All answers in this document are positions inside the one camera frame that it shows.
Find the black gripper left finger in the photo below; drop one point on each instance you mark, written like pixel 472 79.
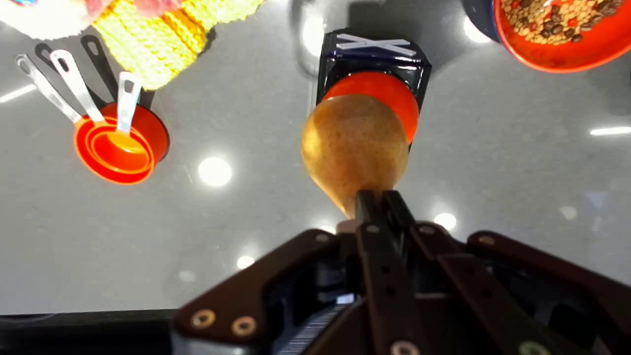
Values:
pixel 387 296

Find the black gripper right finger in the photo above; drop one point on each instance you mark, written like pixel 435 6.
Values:
pixel 500 296

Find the yellow-brown pear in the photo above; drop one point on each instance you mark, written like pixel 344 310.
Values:
pixel 356 148

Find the red bowl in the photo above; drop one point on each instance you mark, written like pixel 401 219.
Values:
pixel 565 57

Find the orange toy ball fruit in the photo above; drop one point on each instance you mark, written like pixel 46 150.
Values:
pixel 387 89

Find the black cube with white X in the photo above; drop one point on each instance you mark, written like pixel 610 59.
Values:
pixel 375 49

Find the mixed beans pile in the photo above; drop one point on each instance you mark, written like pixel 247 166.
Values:
pixel 559 20

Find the large red measuring cup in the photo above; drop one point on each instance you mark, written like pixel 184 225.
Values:
pixel 99 168

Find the small red measuring cup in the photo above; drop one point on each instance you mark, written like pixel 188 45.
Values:
pixel 129 104

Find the medium red measuring cup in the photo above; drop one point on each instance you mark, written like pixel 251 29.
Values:
pixel 76 85

